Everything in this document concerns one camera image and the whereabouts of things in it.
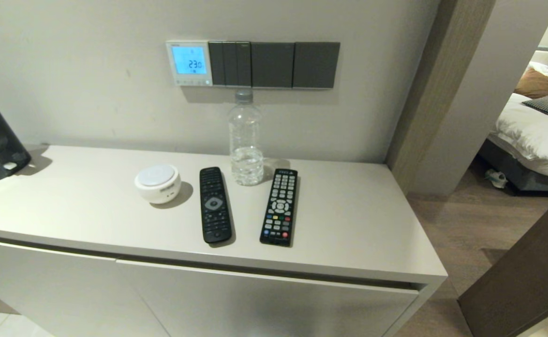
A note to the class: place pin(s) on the dark grey bed base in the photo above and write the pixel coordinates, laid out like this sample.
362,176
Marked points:
513,174

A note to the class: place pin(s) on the wide white cabinet door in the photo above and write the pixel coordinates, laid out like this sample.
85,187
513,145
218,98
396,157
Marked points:
44,290

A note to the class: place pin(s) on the grey single wall switch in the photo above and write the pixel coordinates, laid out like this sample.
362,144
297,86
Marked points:
317,64
272,64

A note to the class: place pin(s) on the clear plastic water bottle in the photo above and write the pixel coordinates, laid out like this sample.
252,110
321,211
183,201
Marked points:
246,140

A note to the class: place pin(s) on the white round smart speaker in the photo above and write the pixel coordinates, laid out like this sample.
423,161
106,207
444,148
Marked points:
158,185

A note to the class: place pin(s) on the grey triple wall switch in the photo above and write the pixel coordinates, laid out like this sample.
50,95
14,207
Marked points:
230,64

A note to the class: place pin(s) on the brown pillow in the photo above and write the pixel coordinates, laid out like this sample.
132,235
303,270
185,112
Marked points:
538,84

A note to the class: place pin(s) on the black remote coloured buttons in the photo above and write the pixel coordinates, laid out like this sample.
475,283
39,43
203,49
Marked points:
279,210

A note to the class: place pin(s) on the white sideboard cabinet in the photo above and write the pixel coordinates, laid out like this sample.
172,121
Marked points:
349,224

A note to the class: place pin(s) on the dark wooden door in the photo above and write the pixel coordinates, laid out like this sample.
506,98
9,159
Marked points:
527,281

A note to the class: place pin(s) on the bed with white bedding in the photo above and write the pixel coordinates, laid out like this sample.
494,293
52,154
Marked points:
536,135

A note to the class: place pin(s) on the slim black remote control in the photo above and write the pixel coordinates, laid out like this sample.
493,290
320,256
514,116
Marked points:
215,210

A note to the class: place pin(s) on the wooden door frame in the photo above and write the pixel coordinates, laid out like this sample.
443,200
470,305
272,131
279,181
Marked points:
433,93

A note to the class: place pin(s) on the small item on floor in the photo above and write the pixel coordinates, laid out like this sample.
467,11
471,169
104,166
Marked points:
496,178

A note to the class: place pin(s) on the white pillow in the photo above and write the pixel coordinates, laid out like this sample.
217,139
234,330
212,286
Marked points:
543,69

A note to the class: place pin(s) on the white wall thermostat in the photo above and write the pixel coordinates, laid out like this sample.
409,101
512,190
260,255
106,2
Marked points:
188,63

